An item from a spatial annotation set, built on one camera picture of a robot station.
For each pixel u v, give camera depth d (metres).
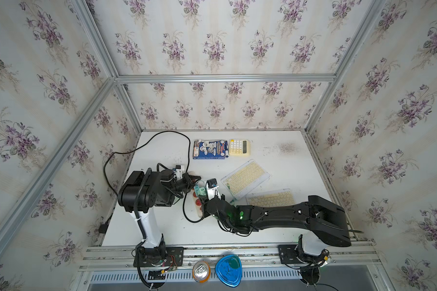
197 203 0.83
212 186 0.66
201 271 0.61
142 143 1.13
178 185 0.84
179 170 0.91
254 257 0.74
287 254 0.73
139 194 0.48
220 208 0.55
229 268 0.63
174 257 0.72
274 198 0.90
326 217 0.47
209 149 1.08
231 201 0.88
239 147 1.08
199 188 0.76
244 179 0.96
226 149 1.08
